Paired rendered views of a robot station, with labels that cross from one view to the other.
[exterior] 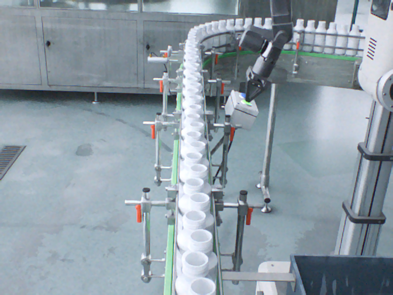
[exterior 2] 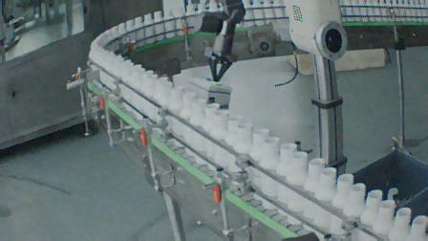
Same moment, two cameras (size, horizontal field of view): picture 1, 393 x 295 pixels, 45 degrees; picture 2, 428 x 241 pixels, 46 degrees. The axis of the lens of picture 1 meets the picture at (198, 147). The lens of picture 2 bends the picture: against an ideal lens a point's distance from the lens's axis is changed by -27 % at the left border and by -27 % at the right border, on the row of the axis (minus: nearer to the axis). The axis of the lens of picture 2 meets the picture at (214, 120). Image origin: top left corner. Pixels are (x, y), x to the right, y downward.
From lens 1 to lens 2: 0.73 m
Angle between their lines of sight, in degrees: 21
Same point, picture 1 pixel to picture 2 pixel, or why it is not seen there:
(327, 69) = not seen: hidden behind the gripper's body
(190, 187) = (272, 143)
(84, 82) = not seen: outside the picture
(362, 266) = (371, 171)
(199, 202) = (292, 148)
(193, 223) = (303, 161)
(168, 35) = (27, 76)
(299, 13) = (126, 11)
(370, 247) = not seen: hidden behind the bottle
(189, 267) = (329, 176)
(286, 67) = (177, 54)
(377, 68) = (310, 28)
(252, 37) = (208, 20)
